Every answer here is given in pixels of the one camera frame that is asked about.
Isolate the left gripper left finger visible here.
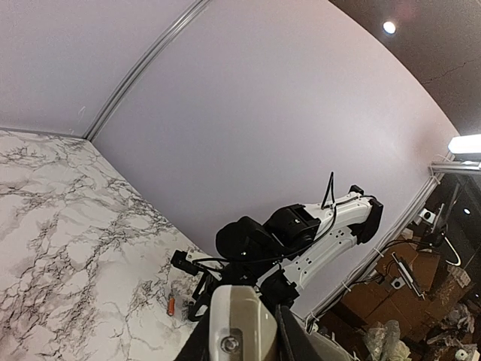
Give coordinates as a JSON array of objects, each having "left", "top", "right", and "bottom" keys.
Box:
[{"left": 174, "top": 319, "right": 210, "bottom": 361}]

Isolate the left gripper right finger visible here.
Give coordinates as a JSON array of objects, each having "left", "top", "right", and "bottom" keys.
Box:
[{"left": 275, "top": 305, "right": 353, "bottom": 361}]

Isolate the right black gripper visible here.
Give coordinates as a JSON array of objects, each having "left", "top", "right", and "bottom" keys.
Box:
[{"left": 188, "top": 216, "right": 319, "bottom": 320}]

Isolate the grey remote control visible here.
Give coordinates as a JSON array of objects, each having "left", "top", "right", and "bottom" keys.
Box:
[{"left": 208, "top": 285, "right": 278, "bottom": 361}]

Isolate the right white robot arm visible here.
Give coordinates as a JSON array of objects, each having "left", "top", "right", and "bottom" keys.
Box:
[{"left": 187, "top": 185, "right": 383, "bottom": 321}]

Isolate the orange battery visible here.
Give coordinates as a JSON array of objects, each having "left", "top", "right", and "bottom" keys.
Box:
[{"left": 167, "top": 296, "right": 175, "bottom": 317}]

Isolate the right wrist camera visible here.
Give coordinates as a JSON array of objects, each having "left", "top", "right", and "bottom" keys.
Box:
[{"left": 171, "top": 250, "right": 199, "bottom": 276}]

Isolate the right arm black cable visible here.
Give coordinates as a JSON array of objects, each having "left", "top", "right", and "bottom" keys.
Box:
[{"left": 321, "top": 171, "right": 339, "bottom": 211}]

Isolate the right aluminium frame post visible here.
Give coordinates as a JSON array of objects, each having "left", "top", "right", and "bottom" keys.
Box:
[{"left": 82, "top": 0, "right": 211, "bottom": 141}]

